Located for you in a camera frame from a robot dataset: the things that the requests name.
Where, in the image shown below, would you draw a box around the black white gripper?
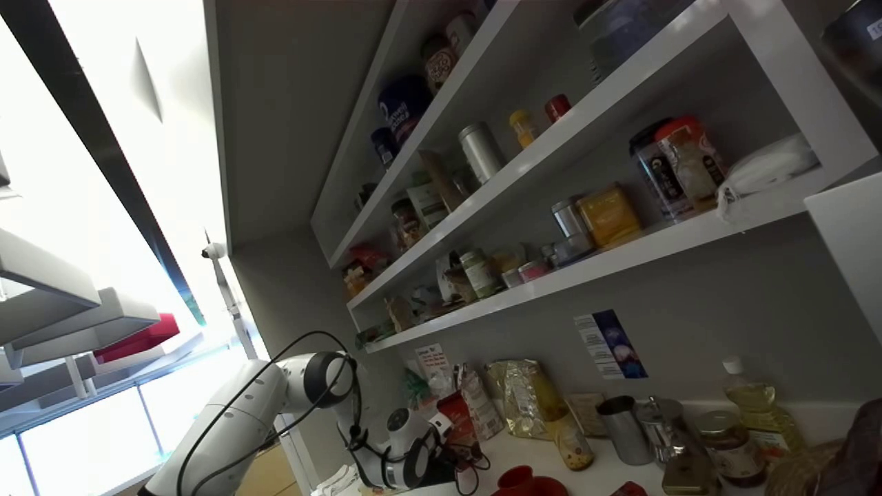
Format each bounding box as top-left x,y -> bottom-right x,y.
378,403 -> 463,493

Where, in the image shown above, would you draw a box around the orange red snack bag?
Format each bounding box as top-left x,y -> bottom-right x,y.
436,394 -> 483,456

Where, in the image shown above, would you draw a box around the yellow pasta bag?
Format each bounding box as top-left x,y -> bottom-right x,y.
483,356 -> 571,443

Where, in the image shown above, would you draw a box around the dark blue bag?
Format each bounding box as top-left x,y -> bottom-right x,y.
374,71 -> 436,153

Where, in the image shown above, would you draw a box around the brown coffee bag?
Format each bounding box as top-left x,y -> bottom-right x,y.
809,398 -> 882,496

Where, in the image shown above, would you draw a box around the white plastic bag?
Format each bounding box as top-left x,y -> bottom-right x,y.
713,133 -> 820,212

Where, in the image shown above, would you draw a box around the white red tall packet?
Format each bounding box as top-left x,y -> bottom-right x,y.
454,361 -> 506,443

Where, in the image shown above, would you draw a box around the white printed packet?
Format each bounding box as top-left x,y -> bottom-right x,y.
411,343 -> 459,399

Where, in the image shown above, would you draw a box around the red round plate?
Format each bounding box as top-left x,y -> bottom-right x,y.
492,464 -> 571,496

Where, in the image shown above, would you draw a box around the small amber jar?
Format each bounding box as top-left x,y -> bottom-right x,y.
549,412 -> 597,474

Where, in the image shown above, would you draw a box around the white lidded jar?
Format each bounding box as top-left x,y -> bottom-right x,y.
458,248 -> 505,303

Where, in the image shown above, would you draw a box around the pink flat tin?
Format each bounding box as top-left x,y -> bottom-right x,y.
499,259 -> 553,290

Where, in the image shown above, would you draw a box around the steel cup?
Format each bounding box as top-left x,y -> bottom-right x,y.
594,394 -> 656,469

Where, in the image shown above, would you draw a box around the white green jar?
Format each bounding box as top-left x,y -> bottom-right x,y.
401,177 -> 450,231

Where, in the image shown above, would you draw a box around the silver metal lids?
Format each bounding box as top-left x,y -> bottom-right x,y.
638,394 -> 710,496

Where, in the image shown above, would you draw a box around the small silver can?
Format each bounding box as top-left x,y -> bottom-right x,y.
549,199 -> 593,248

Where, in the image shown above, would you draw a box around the red flat object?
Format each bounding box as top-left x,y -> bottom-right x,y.
91,312 -> 182,368

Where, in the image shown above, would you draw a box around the yellow box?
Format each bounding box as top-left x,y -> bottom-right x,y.
572,186 -> 644,250

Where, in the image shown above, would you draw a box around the tall silver can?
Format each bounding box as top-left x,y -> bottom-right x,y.
454,118 -> 506,187

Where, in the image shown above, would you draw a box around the glass jar with gold lid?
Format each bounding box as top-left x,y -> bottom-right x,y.
692,409 -> 769,487

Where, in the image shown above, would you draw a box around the yellow lidded jar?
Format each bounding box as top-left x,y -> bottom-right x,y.
505,107 -> 542,153

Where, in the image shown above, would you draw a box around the yellow oil bottle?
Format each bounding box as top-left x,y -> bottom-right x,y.
720,356 -> 808,464

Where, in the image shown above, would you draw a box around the blue food box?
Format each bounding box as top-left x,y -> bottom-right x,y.
627,121 -> 689,224

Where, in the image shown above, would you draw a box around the red small jar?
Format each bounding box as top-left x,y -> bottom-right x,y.
542,92 -> 575,125

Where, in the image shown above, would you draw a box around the brown jar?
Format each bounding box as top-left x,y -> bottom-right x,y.
419,30 -> 459,97

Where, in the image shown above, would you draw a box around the jar with red lid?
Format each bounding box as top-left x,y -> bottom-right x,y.
654,115 -> 729,206

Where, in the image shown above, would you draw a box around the dark grey container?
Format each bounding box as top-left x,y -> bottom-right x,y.
575,0 -> 694,77

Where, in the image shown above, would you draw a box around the white cabinet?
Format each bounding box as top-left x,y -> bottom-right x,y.
801,168 -> 882,345

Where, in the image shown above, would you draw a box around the dark round pot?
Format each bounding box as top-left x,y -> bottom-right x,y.
818,0 -> 882,106

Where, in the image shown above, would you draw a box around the blue white wall poster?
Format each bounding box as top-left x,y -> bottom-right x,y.
571,306 -> 650,384

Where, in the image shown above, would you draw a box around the white camera stand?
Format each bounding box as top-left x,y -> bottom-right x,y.
199,231 -> 261,365

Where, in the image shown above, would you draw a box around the white wall shelf unit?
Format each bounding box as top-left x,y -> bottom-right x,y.
309,0 -> 882,359

